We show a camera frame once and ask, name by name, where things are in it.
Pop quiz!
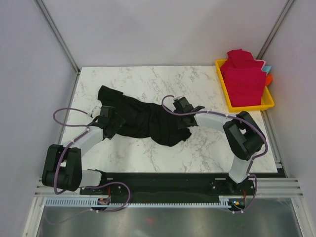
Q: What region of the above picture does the black t-shirt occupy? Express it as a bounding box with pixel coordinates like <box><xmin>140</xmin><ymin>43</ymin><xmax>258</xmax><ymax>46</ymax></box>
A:
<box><xmin>97</xmin><ymin>85</ymin><xmax>191</xmax><ymax>147</ymax></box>

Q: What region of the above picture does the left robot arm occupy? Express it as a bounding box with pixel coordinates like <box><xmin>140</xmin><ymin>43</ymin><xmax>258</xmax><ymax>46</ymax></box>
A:
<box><xmin>41</xmin><ymin>106</ymin><xmax>125</xmax><ymax>195</ymax></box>

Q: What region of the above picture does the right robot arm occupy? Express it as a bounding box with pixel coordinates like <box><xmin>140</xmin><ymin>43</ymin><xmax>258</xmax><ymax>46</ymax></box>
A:
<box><xmin>173</xmin><ymin>97</ymin><xmax>268</xmax><ymax>195</ymax></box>

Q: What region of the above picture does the red t-shirt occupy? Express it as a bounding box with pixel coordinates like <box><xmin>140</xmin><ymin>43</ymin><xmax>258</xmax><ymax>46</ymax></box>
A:
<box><xmin>220</xmin><ymin>49</ymin><xmax>266</xmax><ymax>107</ymax></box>

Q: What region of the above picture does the yellow plastic bin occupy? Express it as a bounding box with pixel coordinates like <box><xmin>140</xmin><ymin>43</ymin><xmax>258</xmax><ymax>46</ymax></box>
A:
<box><xmin>215</xmin><ymin>59</ymin><xmax>275</xmax><ymax>113</ymax></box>

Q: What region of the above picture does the cyan cloth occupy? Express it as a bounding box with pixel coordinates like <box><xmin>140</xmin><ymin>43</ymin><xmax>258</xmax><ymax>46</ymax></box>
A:
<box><xmin>262</xmin><ymin>66</ymin><xmax>272</xmax><ymax>74</ymax></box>

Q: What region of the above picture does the orange cloth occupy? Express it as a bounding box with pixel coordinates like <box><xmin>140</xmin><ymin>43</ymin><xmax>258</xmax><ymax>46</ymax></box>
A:
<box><xmin>265</xmin><ymin>74</ymin><xmax>273</xmax><ymax>86</ymax></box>

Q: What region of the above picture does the pink cloth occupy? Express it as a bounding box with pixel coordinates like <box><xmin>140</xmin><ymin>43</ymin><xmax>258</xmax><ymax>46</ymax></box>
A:
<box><xmin>255</xmin><ymin>59</ymin><xmax>267</xmax><ymax>69</ymax></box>

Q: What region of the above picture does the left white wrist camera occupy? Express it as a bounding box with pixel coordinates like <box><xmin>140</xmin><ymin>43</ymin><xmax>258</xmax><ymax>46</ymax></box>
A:
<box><xmin>87</xmin><ymin>108</ymin><xmax>99</xmax><ymax>118</ymax></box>

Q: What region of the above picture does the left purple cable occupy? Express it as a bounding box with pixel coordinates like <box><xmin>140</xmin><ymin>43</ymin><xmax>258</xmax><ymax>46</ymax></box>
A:
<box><xmin>53</xmin><ymin>108</ymin><xmax>131</xmax><ymax>225</ymax></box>

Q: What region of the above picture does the purple cable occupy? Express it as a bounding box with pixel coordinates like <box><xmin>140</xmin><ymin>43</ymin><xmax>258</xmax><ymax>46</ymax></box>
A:
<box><xmin>53</xmin><ymin>108</ymin><xmax>131</xmax><ymax>225</ymax></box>
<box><xmin>161</xmin><ymin>95</ymin><xmax>269</xmax><ymax>215</ymax></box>

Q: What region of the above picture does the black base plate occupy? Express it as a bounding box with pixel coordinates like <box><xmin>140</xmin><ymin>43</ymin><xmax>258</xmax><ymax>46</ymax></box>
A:
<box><xmin>80</xmin><ymin>173</ymin><xmax>255</xmax><ymax>203</ymax></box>

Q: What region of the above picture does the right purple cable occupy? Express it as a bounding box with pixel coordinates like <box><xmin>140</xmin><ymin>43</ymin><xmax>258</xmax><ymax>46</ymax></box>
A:
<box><xmin>161</xmin><ymin>95</ymin><xmax>269</xmax><ymax>215</ymax></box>

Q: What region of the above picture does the white slotted cable duct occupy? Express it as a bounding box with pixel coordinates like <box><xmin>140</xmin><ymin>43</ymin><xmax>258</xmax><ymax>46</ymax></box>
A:
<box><xmin>44</xmin><ymin>197</ymin><xmax>232</xmax><ymax>208</ymax></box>

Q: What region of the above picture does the aluminium rail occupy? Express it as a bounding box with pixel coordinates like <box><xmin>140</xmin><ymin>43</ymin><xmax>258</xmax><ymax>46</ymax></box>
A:
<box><xmin>256</xmin><ymin>178</ymin><xmax>303</xmax><ymax>198</ymax></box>

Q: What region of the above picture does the left aluminium frame post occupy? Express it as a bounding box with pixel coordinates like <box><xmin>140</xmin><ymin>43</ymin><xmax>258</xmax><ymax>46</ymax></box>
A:
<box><xmin>34</xmin><ymin>0</ymin><xmax>80</xmax><ymax>75</ymax></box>

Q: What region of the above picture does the aluminium frame post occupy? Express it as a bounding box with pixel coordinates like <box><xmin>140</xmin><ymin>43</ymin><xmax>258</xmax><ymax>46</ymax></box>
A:
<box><xmin>34</xmin><ymin>0</ymin><xmax>80</xmax><ymax>75</ymax></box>
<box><xmin>257</xmin><ymin>0</ymin><xmax>296</xmax><ymax>60</ymax></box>

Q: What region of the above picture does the right aluminium frame post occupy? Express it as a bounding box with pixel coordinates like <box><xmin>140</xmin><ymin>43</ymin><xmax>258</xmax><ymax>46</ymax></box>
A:
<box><xmin>257</xmin><ymin>0</ymin><xmax>296</xmax><ymax>60</ymax></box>

